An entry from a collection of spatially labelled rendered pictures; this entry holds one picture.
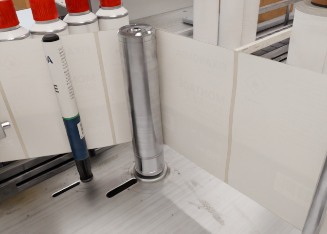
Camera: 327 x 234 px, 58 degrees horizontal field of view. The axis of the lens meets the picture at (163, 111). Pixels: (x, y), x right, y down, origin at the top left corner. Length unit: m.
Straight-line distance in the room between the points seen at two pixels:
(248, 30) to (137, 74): 0.47
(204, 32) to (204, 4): 0.05
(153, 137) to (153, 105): 0.04
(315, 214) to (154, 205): 0.17
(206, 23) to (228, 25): 0.08
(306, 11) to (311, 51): 0.04
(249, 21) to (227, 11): 0.07
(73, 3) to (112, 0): 0.06
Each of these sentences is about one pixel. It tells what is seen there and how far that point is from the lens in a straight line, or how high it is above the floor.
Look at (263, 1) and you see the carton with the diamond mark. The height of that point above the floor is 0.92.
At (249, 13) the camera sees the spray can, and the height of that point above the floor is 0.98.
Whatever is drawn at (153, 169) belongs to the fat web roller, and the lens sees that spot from 0.37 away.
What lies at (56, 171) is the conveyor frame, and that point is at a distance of 0.49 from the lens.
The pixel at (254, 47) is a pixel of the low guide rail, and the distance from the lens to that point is 0.73.
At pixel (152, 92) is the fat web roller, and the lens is 0.31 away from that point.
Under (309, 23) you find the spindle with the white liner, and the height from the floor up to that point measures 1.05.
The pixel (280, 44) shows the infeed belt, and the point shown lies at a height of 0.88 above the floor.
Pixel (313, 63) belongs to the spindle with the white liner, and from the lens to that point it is 0.39.
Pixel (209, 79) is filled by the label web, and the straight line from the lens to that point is 0.27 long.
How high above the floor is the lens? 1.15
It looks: 32 degrees down
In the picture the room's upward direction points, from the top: 4 degrees counter-clockwise
